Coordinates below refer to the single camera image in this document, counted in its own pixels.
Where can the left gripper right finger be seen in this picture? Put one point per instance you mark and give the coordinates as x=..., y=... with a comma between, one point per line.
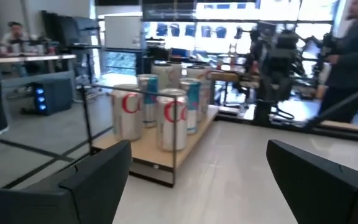
x=319, y=193

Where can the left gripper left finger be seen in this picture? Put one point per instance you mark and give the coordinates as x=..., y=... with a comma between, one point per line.
x=89, y=193

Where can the silver Diet Coke can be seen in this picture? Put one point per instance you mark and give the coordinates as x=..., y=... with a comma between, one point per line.
x=126, y=124
x=171, y=133

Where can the blue silver Red Bull can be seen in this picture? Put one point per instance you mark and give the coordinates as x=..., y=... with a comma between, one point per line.
x=194, y=102
x=149, y=90

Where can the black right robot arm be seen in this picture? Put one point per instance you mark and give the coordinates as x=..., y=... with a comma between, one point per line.
x=275, y=71

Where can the black keyboard-like crate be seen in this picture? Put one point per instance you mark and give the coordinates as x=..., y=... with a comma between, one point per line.
x=56, y=96

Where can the white desk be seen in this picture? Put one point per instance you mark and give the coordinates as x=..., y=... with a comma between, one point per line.
x=33, y=58

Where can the black monitor cluster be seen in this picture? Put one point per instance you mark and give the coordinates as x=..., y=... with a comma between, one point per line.
x=64, y=29

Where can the wooden shelf with black frame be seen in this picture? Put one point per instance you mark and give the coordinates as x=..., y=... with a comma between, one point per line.
x=149, y=155

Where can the black metal rig frame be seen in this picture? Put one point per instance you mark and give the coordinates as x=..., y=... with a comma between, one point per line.
x=337, y=108

